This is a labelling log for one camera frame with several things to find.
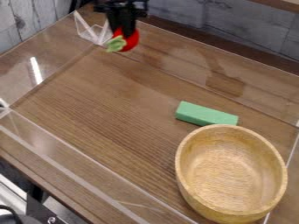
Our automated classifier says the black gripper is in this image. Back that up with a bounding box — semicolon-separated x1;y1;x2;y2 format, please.
93;0;149;39

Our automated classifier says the black metal stand bracket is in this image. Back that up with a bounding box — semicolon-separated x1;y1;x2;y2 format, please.
0;192;68;224

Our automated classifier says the wooden bowl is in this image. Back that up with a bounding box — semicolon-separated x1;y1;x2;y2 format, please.
175;124;287;224

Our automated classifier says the clear acrylic tray wall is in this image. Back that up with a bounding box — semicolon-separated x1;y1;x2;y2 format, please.
0;11;299;224

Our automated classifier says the green foam block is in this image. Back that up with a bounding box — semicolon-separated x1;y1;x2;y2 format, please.
175;101;239;126

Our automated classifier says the red plush strawberry green leaf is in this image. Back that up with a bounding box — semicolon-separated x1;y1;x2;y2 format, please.
106;28;138;53

